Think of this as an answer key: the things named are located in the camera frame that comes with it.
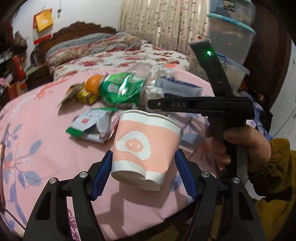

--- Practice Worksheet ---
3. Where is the blue white milk carton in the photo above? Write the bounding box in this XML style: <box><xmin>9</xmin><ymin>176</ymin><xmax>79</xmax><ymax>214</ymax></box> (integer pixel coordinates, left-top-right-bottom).
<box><xmin>155</xmin><ymin>77</ymin><xmax>203</xmax><ymax>97</ymax></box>

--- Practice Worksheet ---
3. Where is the pink paper cup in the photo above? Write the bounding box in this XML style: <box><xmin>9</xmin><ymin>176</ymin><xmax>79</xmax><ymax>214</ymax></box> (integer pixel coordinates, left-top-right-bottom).
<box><xmin>111</xmin><ymin>109</ymin><xmax>183</xmax><ymax>191</ymax></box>

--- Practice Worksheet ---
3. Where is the green aluminium can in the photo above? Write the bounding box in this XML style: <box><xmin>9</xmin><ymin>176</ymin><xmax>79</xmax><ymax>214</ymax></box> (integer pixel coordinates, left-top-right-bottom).
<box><xmin>99</xmin><ymin>72</ymin><xmax>146</xmax><ymax>106</ymax></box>

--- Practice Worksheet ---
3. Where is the brown foil snack wrapper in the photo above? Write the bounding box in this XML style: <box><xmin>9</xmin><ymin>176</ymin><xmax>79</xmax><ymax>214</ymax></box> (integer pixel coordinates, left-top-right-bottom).
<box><xmin>58</xmin><ymin>82</ymin><xmax>85</xmax><ymax>106</ymax></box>

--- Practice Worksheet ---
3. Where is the person's right hand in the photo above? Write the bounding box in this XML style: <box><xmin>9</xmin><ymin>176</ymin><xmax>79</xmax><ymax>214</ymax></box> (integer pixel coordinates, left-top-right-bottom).
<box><xmin>206</xmin><ymin>125</ymin><xmax>271</xmax><ymax>173</ymax></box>

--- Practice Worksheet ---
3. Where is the lower clear storage bin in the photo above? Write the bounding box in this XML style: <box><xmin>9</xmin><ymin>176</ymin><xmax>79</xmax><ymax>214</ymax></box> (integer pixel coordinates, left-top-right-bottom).
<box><xmin>189</xmin><ymin>51</ymin><xmax>250</xmax><ymax>92</ymax></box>

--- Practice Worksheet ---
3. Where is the clear storage bin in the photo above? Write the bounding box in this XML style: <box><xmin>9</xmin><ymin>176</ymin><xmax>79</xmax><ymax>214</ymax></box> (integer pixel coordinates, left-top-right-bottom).
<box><xmin>210</xmin><ymin>0</ymin><xmax>255</xmax><ymax>26</ymax></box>
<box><xmin>207</xmin><ymin>13</ymin><xmax>256</xmax><ymax>65</ymax></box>
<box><xmin>189</xmin><ymin>51</ymin><xmax>250</xmax><ymax>92</ymax></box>

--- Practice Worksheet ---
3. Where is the mustard yellow sleeve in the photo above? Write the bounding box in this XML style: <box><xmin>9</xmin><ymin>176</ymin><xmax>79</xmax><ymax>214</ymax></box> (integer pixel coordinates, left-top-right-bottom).
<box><xmin>249</xmin><ymin>138</ymin><xmax>295</xmax><ymax>240</ymax></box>

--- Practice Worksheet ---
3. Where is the middle clear storage bin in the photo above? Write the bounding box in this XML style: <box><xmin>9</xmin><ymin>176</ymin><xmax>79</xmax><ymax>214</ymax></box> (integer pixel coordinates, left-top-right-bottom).
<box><xmin>207</xmin><ymin>13</ymin><xmax>256</xmax><ymax>65</ymax></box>

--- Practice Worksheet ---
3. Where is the pink leaf-pattern blanket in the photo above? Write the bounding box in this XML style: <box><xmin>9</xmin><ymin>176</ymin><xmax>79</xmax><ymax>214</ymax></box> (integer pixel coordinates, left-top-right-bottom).
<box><xmin>0</xmin><ymin>63</ymin><xmax>223</xmax><ymax>241</ymax></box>

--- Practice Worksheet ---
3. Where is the white enamel mug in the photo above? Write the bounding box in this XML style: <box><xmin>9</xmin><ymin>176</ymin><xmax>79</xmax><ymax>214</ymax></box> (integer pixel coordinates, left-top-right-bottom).
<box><xmin>195</xmin><ymin>34</ymin><xmax>209</xmax><ymax>42</ymax></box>

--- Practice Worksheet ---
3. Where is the clear plastic bottle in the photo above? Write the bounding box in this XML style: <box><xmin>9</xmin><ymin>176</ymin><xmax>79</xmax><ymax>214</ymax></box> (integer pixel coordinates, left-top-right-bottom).
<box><xmin>125</xmin><ymin>62</ymin><xmax>152</xmax><ymax>80</ymax></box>

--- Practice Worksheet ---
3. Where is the top clear storage bin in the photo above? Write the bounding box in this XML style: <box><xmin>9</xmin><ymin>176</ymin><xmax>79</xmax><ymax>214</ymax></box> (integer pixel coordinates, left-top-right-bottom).
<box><xmin>210</xmin><ymin>0</ymin><xmax>255</xmax><ymax>26</ymax></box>

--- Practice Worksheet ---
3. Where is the beige patterned curtain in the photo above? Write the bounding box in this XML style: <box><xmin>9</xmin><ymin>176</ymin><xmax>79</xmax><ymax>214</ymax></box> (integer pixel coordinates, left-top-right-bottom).
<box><xmin>119</xmin><ymin>0</ymin><xmax>210</xmax><ymax>55</ymax></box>

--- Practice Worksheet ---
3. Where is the green white snack wrapper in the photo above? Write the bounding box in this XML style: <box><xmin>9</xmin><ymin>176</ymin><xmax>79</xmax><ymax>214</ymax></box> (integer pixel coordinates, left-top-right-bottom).
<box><xmin>66</xmin><ymin>108</ymin><xmax>123</xmax><ymax>143</ymax></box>

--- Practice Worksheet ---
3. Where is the yellow medicine box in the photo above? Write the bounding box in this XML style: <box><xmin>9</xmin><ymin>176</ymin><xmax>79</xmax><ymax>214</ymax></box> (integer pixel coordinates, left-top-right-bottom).
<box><xmin>75</xmin><ymin>89</ymin><xmax>99</xmax><ymax>105</ymax></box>

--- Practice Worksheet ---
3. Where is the orange fruit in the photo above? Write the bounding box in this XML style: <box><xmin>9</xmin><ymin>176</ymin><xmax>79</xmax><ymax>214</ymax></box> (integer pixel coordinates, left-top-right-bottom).
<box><xmin>84</xmin><ymin>75</ymin><xmax>104</xmax><ymax>96</ymax></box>

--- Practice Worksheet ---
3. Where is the floral bed sheet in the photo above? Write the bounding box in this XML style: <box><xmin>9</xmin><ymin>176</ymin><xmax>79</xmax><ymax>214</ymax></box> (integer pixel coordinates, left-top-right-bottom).
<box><xmin>53</xmin><ymin>43</ymin><xmax>190</xmax><ymax>81</ymax></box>

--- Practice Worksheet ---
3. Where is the folded striped floral quilt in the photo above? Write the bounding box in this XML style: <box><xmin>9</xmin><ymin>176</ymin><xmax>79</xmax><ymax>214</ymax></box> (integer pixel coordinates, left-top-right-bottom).
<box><xmin>45</xmin><ymin>32</ymin><xmax>142</xmax><ymax>68</ymax></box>

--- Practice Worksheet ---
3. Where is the yellow red wall calendar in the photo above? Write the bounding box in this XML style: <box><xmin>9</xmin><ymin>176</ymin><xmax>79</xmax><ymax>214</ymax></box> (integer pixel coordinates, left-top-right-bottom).
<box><xmin>33</xmin><ymin>9</ymin><xmax>53</xmax><ymax>45</ymax></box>

